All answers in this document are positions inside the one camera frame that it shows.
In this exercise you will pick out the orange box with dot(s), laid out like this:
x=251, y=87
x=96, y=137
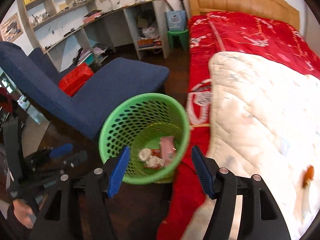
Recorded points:
x=149, y=43

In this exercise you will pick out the red snack packet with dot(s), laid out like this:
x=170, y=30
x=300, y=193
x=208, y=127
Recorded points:
x=308, y=175

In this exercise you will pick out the white desk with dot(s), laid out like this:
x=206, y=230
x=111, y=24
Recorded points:
x=110, y=17

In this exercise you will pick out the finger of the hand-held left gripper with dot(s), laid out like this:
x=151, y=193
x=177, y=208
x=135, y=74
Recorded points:
x=77, y=158
x=61, y=150

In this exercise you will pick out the pink book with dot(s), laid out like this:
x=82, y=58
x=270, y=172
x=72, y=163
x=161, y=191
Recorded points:
x=92, y=17

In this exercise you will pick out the blue upholstered chair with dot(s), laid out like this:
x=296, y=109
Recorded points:
x=112, y=80

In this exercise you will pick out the green plastic stool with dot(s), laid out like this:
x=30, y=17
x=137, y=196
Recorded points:
x=178, y=38

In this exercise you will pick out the person's left hand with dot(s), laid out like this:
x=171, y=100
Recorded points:
x=23, y=213

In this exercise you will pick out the black stick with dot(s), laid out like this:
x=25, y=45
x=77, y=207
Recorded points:
x=181, y=0

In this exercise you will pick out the white plastic bag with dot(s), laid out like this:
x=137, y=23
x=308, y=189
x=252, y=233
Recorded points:
x=150, y=32

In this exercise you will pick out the white paper cup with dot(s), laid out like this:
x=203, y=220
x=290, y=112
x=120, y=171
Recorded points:
x=150, y=160

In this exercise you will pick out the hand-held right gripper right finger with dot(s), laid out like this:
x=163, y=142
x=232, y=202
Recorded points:
x=201, y=172

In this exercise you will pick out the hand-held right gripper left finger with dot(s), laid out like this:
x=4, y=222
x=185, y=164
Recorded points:
x=118, y=172

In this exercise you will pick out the white wall shelf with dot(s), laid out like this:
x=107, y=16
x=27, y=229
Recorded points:
x=52, y=2

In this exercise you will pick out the red bag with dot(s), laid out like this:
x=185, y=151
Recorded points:
x=75, y=80

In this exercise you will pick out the framed wall picture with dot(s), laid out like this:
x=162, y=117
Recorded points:
x=11, y=28

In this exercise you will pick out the red-brown stick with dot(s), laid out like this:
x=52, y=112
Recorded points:
x=165, y=0

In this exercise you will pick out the white quilted blanket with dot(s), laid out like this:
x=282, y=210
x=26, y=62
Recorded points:
x=262, y=120

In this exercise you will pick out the blue paper bag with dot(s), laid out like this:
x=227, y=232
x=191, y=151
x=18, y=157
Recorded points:
x=175, y=20

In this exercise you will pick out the green plastic mesh basket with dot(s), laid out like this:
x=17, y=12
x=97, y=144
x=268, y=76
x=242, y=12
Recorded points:
x=112, y=130

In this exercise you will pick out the red printed blanket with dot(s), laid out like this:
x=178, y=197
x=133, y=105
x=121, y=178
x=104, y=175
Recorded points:
x=237, y=35

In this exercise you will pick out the pink packet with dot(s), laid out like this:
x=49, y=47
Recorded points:
x=167, y=150

